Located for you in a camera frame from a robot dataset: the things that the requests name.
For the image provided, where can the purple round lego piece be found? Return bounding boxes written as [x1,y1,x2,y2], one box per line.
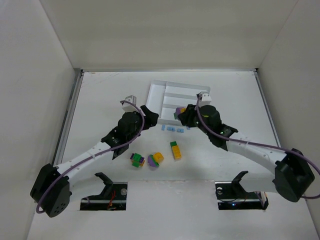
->
[175,107,182,116]

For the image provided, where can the yellow long lego brick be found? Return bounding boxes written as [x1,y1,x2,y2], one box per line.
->
[171,145,182,160]

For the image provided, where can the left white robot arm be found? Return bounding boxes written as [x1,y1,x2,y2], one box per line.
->
[30,105,159,218]

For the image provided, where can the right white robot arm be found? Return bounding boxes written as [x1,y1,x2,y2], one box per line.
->
[174,104,320,203]

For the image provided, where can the white divided sorting tray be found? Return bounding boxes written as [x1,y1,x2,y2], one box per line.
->
[145,80,211,126]

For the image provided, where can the green purple yellow lego cluster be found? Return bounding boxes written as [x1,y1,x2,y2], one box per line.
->
[130,153,145,168]

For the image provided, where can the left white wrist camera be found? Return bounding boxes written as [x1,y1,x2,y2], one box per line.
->
[121,95,137,113]

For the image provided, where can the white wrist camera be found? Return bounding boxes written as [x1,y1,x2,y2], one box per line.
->
[197,91,212,107]
[121,95,137,113]

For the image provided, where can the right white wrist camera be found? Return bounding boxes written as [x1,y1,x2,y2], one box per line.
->
[197,91,212,107]

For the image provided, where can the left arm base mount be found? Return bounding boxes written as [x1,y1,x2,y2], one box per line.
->
[79,172,128,211]

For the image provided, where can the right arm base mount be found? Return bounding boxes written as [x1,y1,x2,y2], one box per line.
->
[215,171,269,211]

